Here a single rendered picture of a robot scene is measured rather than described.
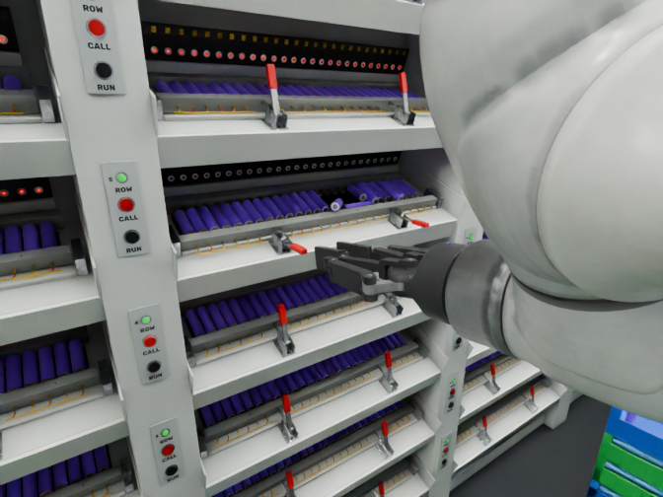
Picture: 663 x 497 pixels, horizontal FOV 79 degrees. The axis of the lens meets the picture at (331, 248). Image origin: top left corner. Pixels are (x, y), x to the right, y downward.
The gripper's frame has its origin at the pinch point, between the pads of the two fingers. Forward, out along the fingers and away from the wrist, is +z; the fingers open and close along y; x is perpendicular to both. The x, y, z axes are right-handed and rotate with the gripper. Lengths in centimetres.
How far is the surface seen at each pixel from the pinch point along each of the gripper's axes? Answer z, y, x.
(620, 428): -4, 75, -59
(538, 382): 35, 107, -76
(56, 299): 18.1, -31.9, -1.4
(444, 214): 19.1, 41.1, -1.2
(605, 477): -1, 75, -75
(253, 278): 18.4, -5.6, -5.0
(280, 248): 17.0, -0.7, -0.6
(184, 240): 20.9, -14.6, 2.8
